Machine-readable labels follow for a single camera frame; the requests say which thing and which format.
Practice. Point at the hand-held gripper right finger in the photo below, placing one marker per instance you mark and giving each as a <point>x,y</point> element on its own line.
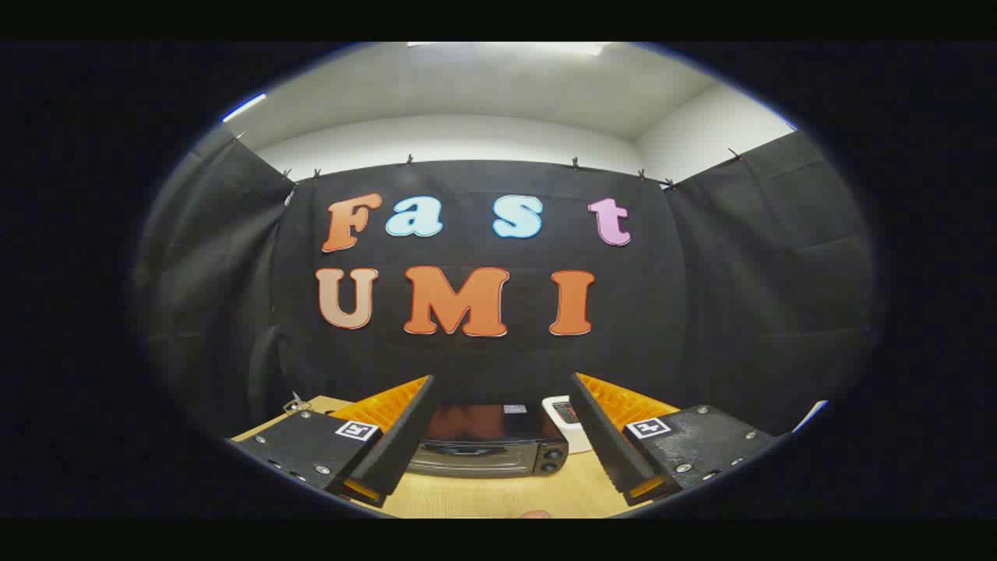
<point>604,446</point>

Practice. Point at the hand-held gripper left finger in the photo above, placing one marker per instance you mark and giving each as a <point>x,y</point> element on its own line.
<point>401,446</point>

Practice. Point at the black toaster oven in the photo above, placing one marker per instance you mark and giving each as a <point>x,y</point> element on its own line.
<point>483,425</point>

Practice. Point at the white bread toaster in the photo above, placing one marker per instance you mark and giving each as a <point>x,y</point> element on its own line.
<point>578,436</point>

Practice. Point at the black backdrop cloth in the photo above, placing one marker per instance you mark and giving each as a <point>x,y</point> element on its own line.
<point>498,358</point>

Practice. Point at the ceiling light strip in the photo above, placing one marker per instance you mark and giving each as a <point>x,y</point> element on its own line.
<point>244,107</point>

